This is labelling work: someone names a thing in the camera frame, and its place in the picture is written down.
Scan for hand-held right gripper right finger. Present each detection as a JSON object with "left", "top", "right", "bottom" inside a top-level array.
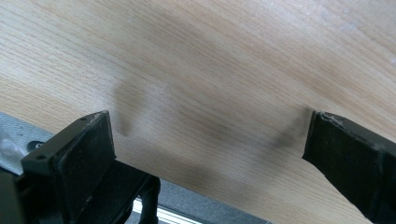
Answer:
[{"left": 302, "top": 110, "right": 396, "bottom": 224}]

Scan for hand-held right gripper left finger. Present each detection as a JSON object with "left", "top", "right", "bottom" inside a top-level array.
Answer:
[{"left": 20, "top": 109, "right": 118, "bottom": 223}]

